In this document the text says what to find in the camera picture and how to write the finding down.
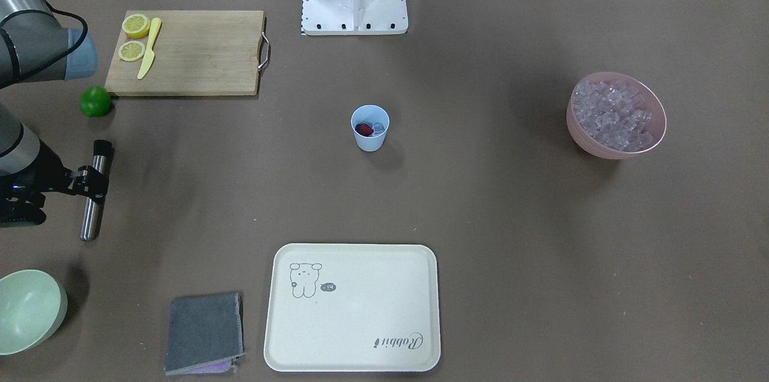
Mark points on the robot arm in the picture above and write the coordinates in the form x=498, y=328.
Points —
x=41, y=43

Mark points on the green lime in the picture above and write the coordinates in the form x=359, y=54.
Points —
x=95, y=101

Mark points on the grey folded cloth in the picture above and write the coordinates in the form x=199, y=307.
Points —
x=205, y=334

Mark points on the mint green bowl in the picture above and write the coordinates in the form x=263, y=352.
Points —
x=33, y=306

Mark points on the pink bowl of ice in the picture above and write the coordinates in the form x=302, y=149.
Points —
x=613, y=116

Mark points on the light blue cup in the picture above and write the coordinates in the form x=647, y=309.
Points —
x=370, y=125

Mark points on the ice cube in cup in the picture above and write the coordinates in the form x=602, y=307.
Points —
x=377, y=129

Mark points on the lemon slice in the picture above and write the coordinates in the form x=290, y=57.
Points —
x=131, y=51
x=136, y=26

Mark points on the wooden cutting board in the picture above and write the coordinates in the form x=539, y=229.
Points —
x=198, y=53

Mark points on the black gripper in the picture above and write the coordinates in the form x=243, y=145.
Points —
x=48, y=175

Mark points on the steel muddler black tip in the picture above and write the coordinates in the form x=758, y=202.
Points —
x=98, y=181

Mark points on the cream rabbit tray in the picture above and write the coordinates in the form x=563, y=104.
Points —
x=353, y=307

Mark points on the yellow plastic knife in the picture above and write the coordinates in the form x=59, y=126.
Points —
x=150, y=56

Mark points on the red strawberry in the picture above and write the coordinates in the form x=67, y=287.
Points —
x=363, y=129

